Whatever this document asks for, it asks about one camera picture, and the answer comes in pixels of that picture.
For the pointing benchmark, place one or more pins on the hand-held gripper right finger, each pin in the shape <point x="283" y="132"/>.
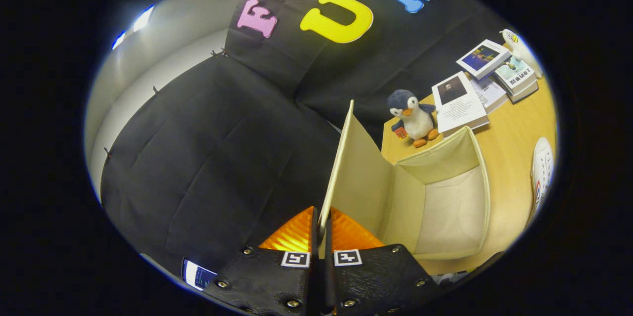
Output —
<point x="330" y="281"/>

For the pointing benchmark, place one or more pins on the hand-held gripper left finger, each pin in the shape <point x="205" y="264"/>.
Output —
<point x="313" y="281"/>

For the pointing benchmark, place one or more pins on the beige fabric storage box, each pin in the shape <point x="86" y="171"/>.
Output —
<point x="445" y="207"/>

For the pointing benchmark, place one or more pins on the white canvas shoe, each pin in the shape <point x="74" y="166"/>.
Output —
<point x="541" y="172"/>

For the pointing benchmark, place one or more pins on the black backdrop cloth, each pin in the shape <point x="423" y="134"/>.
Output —
<point x="222" y="158"/>

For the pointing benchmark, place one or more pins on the penguin plush toy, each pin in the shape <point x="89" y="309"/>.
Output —
<point x="414" y="115"/>

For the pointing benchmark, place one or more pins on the book with portrait cover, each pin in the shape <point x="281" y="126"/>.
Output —
<point x="457" y="103"/>

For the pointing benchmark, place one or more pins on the white text-covered book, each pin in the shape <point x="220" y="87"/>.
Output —
<point x="489" y="93"/>

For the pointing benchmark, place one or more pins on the grey book under teal book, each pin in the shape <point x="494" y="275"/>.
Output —
<point x="525" y="94"/>

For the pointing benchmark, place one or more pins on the book with blue cover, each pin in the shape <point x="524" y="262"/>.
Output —
<point x="482" y="56"/>

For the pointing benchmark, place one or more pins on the thick book with teal cover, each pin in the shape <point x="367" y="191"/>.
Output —
<point x="514" y="73"/>

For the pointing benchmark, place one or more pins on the white duck plush toy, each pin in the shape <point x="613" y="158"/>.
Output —
<point x="521" y="49"/>

